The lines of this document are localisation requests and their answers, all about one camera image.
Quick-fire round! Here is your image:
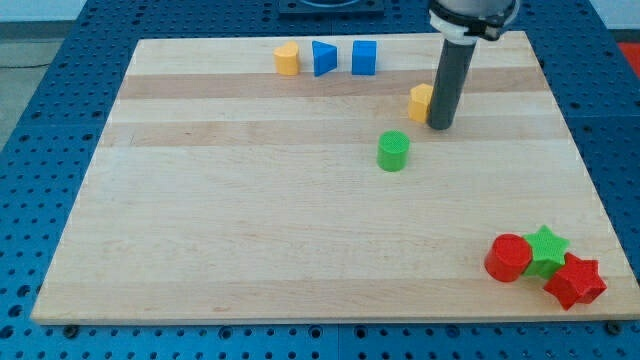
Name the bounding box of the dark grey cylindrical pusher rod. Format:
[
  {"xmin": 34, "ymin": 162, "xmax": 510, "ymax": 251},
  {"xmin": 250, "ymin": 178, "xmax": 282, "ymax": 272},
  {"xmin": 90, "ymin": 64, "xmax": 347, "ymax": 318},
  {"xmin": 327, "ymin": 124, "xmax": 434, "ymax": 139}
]
[{"xmin": 427, "ymin": 40, "xmax": 476, "ymax": 130}]

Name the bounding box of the yellow hexagon block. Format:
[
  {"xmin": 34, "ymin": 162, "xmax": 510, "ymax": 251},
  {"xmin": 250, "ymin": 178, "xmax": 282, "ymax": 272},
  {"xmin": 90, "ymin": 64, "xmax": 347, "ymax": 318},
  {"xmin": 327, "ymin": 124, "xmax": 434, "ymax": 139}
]
[{"xmin": 407, "ymin": 83, "xmax": 433, "ymax": 124}]

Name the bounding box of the yellow heart block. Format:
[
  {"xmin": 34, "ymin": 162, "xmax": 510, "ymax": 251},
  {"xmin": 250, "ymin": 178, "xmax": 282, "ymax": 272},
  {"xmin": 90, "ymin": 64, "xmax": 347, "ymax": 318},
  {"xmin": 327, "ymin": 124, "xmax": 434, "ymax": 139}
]
[{"xmin": 273, "ymin": 41, "xmax": 300, "ymax": 76}]

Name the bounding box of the blue cube block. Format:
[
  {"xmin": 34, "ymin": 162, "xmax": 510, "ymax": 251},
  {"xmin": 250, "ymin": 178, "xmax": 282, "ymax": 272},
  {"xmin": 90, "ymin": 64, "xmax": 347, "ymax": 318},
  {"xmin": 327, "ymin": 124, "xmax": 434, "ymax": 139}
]
[{"xmin": 351, "ymin": 40, "xmax": 377, "ymax": 76}]

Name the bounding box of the green cylinder block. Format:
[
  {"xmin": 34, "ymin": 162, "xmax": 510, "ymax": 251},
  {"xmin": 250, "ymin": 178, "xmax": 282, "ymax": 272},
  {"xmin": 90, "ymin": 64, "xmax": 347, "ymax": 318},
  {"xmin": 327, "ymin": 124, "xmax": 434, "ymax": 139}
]
[{"xmin": 376, "ymin": 130, "xmax": 410, "ymax": 172}]

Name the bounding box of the blue triangle block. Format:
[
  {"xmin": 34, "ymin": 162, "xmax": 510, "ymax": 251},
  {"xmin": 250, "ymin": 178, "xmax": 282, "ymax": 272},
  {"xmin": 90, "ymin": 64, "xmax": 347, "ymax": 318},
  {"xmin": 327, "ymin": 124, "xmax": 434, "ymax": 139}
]
[{"xmin": 312, "ymin": 41, "xmax": 338, "ymax": 77}]

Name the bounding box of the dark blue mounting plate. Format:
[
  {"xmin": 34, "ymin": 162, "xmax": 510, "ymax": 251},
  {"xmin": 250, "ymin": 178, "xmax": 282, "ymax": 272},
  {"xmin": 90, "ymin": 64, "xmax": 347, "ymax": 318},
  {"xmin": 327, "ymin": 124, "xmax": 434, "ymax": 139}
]
[{"xmin": 276, "ymin": 0, "xmax": 385, "ymax": 15}]

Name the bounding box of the red cylinder block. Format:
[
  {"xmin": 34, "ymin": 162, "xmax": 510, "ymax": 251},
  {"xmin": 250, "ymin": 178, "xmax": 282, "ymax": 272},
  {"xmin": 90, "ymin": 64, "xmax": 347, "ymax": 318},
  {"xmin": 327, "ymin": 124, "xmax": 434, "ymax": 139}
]
[{"xmin": 484, "ymin": 233, "xmax": 533, "ymax": 282}]

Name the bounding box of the green star block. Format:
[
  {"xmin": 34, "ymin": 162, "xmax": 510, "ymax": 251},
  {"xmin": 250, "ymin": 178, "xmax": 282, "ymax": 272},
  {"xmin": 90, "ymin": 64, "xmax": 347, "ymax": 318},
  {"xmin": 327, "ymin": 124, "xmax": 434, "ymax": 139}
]
[{"xmin": 523, "ymin": 225, "xmax": 570, "ymax": 279}]

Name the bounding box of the wooden board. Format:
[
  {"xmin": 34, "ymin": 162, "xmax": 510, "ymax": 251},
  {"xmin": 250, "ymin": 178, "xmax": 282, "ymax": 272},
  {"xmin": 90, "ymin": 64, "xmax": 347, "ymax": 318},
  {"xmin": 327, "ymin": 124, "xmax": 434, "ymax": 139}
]
[{"xmin": 31, "ymin": 31, "xmax": 639, "ymax": 325}]

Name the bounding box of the red star block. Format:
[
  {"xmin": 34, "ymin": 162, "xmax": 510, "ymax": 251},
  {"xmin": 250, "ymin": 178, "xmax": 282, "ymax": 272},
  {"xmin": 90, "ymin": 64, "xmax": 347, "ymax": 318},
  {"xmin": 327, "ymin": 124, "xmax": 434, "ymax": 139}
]
[{"xmin": 543, "ymin": 253, "xmax": 607, "ymax": 310}]

